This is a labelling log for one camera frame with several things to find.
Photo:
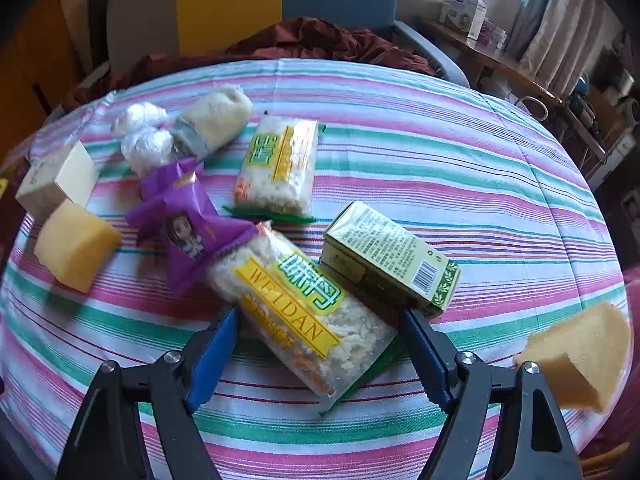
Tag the cluttered wooden shelf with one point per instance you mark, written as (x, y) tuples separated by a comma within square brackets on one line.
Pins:
[(605, 100)]

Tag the white carton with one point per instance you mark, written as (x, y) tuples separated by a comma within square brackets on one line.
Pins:
[(465, 15)]

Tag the clear rice snack packet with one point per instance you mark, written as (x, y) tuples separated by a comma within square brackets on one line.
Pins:
[(300, 305), (280, 165)]

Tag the cream cardboard box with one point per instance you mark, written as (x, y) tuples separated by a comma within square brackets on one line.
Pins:
[(65, 175)]

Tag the patterned curtain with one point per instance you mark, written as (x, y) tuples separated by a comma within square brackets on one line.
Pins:
[(570, 25)]

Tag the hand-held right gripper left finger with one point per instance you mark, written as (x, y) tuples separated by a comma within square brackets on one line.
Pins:
[(212, 360)]

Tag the green cardboard box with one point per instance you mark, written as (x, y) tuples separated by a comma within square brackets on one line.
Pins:
[(390, 255)]

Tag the dark red blanket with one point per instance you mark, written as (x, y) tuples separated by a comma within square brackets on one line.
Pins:
[(320, 40)]

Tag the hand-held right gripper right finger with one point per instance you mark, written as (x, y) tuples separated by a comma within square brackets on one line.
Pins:
[(427, 360)]

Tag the wooden desk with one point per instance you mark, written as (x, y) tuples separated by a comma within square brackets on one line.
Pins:
[(500, 67)]

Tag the orange wooden wardrobe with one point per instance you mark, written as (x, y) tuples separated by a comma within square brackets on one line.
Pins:
[(35, 50)]

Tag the purple snack packet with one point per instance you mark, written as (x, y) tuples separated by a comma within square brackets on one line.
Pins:
[(185, 220)]

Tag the white plastic wrap ball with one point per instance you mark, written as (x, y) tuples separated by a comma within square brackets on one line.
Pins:
[(145, 150), (137, 117)]

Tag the yellow sponge block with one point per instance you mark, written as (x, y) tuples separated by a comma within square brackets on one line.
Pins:
[(580, 355)]

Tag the white sock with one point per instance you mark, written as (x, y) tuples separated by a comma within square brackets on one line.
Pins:
[(220, 115)]

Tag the wedge yellow sponge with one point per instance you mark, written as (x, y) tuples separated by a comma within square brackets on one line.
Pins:
[(75, 245)]

